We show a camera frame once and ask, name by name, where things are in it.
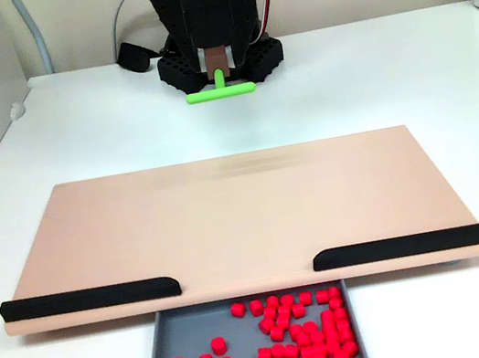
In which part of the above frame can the green T-shaped pusher tool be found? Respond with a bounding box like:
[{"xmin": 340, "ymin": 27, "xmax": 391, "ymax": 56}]
[{"xmin": 177, "ymin": 41, "xmax": 258, "ymax": 107}]

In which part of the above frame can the small white bumper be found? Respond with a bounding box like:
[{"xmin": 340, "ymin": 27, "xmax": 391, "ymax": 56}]
[{"xmin": 6, "ymin": 101, "xmax": 28, "ymax": 121}]

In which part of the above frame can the pink flat board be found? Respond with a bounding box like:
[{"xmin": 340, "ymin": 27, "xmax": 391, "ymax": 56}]
[{"xmin": 0, "ymin": 111, "xmax": 479, "ymax": 344}]

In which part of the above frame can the black foam barrier strip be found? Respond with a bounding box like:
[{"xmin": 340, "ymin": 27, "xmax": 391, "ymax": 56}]
[
  {"xmin": 310, "ymin": 221, "xmax": 479, "ymax": 274},
  {"xmin": 0, "ymin": 270, "xmax": 183, "ymax": 328}
]

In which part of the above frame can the grey rectangular tray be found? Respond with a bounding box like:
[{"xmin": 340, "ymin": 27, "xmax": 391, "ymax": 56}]
[{"xmin": 131, "ymin": 275, "xmax": 372, "ymax": 358}]

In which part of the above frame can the black strap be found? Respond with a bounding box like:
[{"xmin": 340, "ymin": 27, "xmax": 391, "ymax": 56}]
[{"xmin": 113, "ymin": 35, "xmax": 177, "ymax": 77}]

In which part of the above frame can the thick grey cable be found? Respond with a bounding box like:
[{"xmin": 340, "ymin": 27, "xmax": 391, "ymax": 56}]
[{"xmin": 8, "ymin": 0, "xmax": 55, "ymax": 79}]

